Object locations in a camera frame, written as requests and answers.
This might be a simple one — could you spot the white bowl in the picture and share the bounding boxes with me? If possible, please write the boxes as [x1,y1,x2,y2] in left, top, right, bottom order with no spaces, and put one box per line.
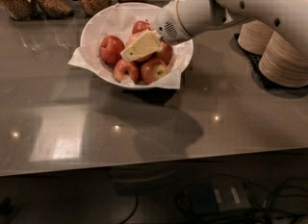
[79,2,194,91]

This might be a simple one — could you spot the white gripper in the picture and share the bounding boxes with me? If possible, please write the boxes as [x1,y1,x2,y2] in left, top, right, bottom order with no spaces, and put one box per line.
[120,0,192,62]

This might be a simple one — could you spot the black tray mat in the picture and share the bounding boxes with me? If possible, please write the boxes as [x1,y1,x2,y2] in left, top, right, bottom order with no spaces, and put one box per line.
[239,45,308,89]

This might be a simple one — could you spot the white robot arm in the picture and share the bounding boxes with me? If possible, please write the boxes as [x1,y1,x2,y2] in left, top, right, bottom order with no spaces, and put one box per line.
[121,0,308,62]

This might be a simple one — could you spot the red apple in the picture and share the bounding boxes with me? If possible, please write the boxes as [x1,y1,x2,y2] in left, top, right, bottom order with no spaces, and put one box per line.
[141,58,167,85]
[132,20,150,34]
[155,42,173,64]
[100,36,124,64]
[114,59,140,84]
[125,32,152,62]

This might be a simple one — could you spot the white paper liner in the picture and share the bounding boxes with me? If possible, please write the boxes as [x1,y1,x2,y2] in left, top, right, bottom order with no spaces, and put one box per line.
[67,2,193,90]

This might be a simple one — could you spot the black power adapter box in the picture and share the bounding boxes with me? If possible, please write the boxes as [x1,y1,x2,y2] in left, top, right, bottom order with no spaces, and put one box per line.
[188,181,254,216]

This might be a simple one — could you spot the back stack paper bowls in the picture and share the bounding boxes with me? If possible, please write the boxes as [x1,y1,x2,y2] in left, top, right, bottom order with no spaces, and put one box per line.
[238,20,273,55]

